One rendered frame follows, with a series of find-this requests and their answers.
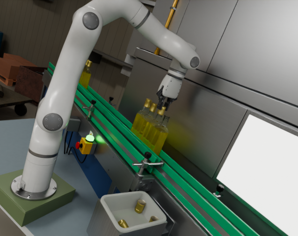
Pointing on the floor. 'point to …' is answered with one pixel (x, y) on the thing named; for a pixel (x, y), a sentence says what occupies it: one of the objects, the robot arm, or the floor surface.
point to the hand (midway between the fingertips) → (163, 106)
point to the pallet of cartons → (9, 68)
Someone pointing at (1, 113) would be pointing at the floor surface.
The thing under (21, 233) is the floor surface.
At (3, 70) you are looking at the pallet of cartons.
